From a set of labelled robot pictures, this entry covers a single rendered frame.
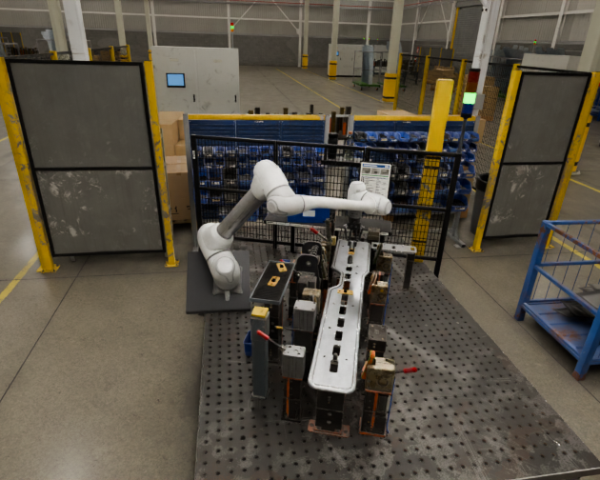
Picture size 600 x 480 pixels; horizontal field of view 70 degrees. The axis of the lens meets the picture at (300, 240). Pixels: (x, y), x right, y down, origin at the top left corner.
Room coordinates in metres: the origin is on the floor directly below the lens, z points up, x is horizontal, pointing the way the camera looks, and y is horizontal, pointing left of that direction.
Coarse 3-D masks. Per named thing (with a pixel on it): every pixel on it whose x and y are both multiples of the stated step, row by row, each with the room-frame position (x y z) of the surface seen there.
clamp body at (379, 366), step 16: (368, 368) 1.30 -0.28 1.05; (384, 368) 1.30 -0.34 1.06; (368, 384) 1.30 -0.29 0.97; (384, 384) 1.30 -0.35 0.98; (368, 400) 1.30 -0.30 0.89; (384, 400) 1.31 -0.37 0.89; (368, 416) 1.30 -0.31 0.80; (384, 416) 1.30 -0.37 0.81; (368, 432) 1.29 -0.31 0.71; (384, 432) 1.29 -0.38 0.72
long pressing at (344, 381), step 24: (336, 264) 2.25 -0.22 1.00; (360, 264) 2.26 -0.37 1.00; (336, 288) 1.98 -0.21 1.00; (360, 288) 1.99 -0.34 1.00; (336, 312) 1.75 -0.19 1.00; (360, 312) 1.76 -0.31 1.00; (312, 360) 1.40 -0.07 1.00; (336, 360) 1.40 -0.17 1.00; (312, 384) 1.26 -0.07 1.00; (336, 384) 1.27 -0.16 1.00
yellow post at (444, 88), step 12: (444, 84) 2.90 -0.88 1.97; (444, 96) 2.90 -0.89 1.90; (432, 108) 2.96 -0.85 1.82; (444, 108) 2.89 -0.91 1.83; (432, 120) 2.91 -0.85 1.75; (444, 120) 2.89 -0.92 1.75; (432, 132) 2.90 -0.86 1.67; (444, 132) 2.90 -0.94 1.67; (432, 144) 2.90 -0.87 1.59; (432, 168) 2.90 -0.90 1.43; (420, 192) 2.91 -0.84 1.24; (432, 192) 2.89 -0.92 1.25; (420, 216) 2.90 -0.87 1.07; (420, 228) 2.90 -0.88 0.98; (420, 240) 2.90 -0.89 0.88
